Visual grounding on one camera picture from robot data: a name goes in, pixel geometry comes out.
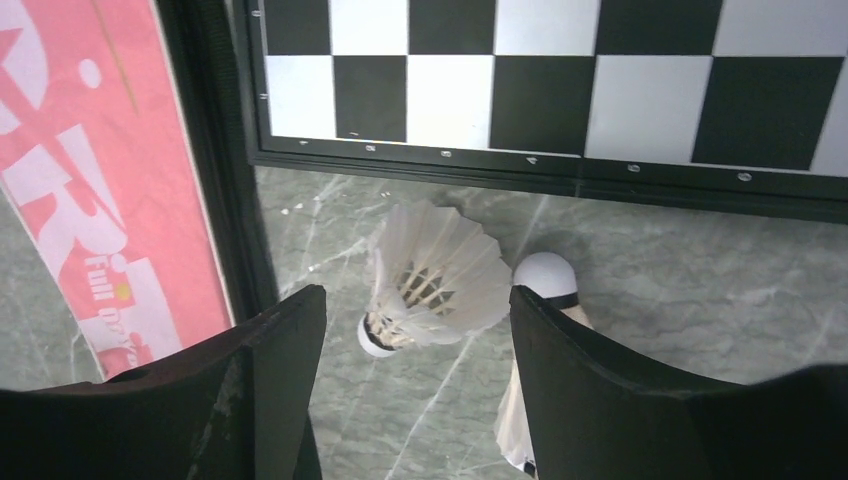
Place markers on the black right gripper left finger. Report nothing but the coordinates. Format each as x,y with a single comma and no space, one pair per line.
234,406

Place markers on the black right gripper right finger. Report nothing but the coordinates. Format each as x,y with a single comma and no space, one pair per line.
600,410

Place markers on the white feather shuttlecock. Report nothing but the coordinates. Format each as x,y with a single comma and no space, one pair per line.
436,278

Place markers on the pink racket bag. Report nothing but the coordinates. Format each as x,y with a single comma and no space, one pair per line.
96,159

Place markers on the black white chessboard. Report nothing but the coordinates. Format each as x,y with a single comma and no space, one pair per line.
734,106

